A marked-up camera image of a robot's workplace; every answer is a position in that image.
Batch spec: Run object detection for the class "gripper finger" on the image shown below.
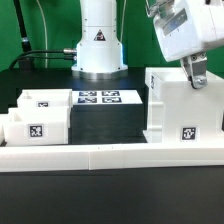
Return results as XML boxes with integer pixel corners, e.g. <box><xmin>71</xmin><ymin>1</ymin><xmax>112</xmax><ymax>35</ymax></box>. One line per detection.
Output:
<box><xmin>180</xmin><ymin>52</ymin><xmax>208</xmax><ymax>89</ymax></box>

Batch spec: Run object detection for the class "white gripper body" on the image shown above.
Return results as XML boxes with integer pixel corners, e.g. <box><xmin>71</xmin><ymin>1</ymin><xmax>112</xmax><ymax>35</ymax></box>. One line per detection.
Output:
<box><xmin>146</xmin><ymin>0</ymin><xmax>224</xmax><ymax>62</ymax></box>

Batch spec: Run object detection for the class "white drawer cabinet box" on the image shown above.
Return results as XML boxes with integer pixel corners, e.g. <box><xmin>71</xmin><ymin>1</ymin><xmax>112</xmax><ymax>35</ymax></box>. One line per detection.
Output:
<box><xmin>143</xmin><ymin>67</ymin><xmax>224</xmax><ymax>143</ymax></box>

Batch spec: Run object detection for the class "white drawer tray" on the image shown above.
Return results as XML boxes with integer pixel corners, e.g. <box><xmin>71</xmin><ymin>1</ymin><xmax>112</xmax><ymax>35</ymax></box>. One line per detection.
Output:
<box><xmin>3</xmin><ymin>107</ymin><xmax>69</xmax><ymax>146</ymax></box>
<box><xmin>17</xmin><ymin>89</ymin><xmax>72</xmax><ymax>129</ymax></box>

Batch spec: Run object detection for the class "white front drawer tray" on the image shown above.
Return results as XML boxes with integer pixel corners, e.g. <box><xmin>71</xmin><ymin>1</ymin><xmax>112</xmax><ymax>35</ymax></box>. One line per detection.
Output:
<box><xmin>3</xmin><ymin>107</ymin><xmax>69</xmax><ymax>146</ymax></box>

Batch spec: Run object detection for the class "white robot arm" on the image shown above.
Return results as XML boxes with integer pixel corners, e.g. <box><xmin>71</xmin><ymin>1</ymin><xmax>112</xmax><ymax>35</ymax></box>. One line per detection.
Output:
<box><xmin>72</xmin><ymin>0</ymin><xmax>224</xmax><ymax>89</ymax></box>

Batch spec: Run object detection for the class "printed marker sheet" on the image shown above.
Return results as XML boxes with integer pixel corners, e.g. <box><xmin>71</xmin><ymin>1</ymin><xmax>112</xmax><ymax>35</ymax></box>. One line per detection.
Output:
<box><xmin>72</xmin><ymin>90</ymin><xmax>142</xmax><ymax>105</ymax></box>

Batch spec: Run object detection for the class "black vertical pole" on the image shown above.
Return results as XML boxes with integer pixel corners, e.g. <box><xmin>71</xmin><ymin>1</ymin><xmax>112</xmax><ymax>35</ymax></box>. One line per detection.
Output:
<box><xmin>13</xmin><ymin>0</ymin><xmax>34</xmax><ymax>70</ymax></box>

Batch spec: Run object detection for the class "white L-shaped boundary fence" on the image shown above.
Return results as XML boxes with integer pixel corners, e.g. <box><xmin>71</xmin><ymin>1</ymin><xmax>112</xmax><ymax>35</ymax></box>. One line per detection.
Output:
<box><xmin>0</xmin><ymin>143</ymin><xmax>224</xmax><ymax>172</ymax></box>

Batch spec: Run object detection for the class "white block at left edge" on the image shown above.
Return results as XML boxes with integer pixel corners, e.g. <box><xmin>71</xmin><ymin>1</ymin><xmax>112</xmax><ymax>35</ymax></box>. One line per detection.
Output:
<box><xmin>0</xmin><ymin>114</ymin><xmax>9</xmax><ymax>144</ymax></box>

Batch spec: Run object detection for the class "black cable with connector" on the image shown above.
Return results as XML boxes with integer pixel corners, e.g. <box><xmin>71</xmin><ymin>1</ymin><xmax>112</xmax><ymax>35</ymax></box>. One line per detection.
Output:
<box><xmin>9</xmin><ymin>48</ymin><xmax>78</xmax><ymax>70</ymax></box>

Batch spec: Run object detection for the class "white thin cable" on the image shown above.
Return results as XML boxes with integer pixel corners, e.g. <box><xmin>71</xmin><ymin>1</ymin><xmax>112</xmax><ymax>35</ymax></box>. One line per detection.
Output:
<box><xmin>35</xmin><ymin>0</ymin><xmax>49</xmax><ymax>69</ymax></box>

